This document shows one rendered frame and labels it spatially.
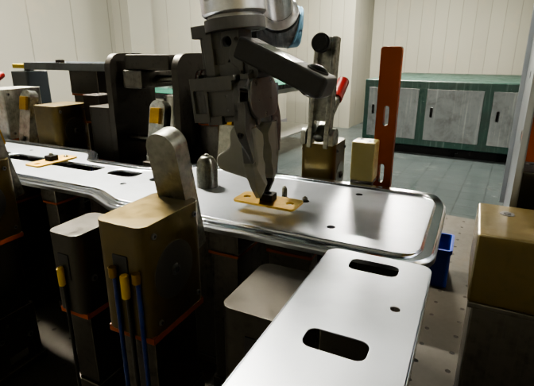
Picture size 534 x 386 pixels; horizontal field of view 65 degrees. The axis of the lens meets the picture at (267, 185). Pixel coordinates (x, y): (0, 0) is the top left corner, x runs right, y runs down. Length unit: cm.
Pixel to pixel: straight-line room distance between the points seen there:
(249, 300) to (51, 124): 75
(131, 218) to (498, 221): 32
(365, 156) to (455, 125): 474
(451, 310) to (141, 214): 69
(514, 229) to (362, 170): 32
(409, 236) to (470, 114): 487
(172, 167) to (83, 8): 400
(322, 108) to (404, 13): 717
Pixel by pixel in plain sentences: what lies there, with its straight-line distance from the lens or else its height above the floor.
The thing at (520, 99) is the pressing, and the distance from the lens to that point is 55.
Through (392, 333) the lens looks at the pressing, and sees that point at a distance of 33.
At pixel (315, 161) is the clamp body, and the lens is 69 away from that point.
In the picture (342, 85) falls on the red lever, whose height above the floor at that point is 114.
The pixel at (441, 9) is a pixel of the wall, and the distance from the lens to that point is 773.
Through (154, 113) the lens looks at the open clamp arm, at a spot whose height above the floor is 108.
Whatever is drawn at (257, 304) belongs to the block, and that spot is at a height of 98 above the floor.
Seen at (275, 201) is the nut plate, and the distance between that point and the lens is 53.
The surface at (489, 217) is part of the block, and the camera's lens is 40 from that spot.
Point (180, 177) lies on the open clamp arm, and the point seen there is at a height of 107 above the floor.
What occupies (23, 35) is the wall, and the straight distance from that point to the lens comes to 404.
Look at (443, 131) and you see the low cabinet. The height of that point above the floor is 31.
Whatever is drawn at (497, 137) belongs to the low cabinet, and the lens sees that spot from 536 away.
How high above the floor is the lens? 119
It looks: 18 degrees down
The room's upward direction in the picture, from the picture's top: straight up
